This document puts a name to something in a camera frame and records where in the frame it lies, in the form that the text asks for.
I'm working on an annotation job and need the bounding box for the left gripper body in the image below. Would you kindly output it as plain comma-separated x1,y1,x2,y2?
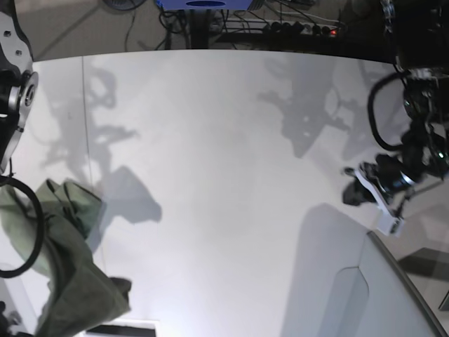
343,154,421,216

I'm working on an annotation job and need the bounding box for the green t-shirt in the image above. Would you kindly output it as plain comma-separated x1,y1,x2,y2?
0,178,133,337

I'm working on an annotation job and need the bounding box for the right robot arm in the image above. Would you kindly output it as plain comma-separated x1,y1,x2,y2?
1,1,45,279

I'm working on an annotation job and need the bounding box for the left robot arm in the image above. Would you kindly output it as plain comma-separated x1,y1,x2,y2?
342,1,448,217

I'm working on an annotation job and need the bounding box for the black power strip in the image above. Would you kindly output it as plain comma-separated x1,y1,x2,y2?
210,18,344,37

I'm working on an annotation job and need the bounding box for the blue box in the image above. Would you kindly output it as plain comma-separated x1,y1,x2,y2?
157,0,252,10

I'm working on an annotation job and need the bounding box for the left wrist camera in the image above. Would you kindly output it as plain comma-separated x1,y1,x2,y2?
376,212,404,237

